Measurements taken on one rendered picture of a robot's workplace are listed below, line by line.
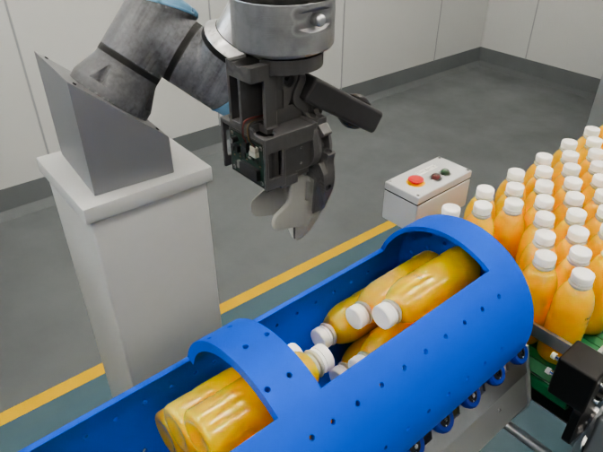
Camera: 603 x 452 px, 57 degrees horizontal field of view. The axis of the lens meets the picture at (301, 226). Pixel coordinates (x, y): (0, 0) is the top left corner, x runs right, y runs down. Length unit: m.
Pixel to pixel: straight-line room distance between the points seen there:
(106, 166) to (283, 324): 0.58
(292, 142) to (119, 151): 0.82
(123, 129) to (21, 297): 1.77
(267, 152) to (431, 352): 0.40
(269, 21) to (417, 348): 0.47
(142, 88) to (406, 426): 0.91
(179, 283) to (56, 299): 1.41
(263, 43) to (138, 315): 1.11
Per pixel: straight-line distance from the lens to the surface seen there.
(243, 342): 0.70
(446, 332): 0.79
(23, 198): 3.60
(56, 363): 2.54
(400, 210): 1.30
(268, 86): 0.49
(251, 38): 0.48
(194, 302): 1.57
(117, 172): 1.31
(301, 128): 0.51
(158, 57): 1.31
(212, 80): 1.28
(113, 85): 1.29
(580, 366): 1.09
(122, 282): 1.42
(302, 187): 0.56
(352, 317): 0.90
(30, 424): 2.36
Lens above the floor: 1.73
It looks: 34 degrees down
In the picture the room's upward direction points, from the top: straight up
